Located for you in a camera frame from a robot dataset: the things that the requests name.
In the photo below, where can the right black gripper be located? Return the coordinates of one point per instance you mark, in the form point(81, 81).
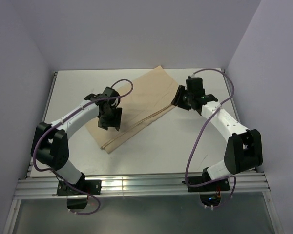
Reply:
point(177, 100)

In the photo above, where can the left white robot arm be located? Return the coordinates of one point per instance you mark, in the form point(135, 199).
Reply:
point(50, 142)

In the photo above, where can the beige cloth wrap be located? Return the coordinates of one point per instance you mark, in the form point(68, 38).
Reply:
point(150, 99)

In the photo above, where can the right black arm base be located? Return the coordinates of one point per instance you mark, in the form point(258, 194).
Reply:
point(197, 184)

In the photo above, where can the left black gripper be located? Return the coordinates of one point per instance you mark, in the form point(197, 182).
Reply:
point(115, 122)

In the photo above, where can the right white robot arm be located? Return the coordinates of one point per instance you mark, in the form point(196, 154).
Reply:
point(244, 146)

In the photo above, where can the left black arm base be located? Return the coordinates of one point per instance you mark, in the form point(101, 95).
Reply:
point(78, 196)

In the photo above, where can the aluminium mounting rail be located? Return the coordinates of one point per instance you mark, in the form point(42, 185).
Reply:
point(134, 185)

